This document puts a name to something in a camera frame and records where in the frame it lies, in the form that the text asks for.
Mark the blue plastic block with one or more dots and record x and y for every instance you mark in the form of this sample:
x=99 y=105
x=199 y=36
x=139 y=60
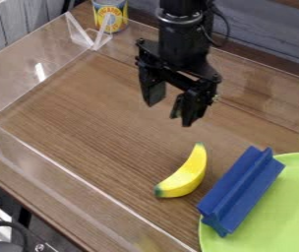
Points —
x=237 y=192

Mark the yellow toy banana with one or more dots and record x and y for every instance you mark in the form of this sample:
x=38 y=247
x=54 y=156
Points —
x=183 y=181

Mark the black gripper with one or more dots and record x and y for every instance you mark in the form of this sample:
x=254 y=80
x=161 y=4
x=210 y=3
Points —
x=175 y=60

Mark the yellow labelled tin can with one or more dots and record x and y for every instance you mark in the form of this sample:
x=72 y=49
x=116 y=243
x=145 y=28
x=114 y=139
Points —
x=112 y=11

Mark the clear acrylic barrier wall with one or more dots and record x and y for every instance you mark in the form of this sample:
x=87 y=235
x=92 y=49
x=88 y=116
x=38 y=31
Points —
x=86 y=148

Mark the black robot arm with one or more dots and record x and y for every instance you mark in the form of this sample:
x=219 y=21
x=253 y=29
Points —
x=185 y=6

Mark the green plate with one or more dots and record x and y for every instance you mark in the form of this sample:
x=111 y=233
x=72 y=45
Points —
x=270 y=229

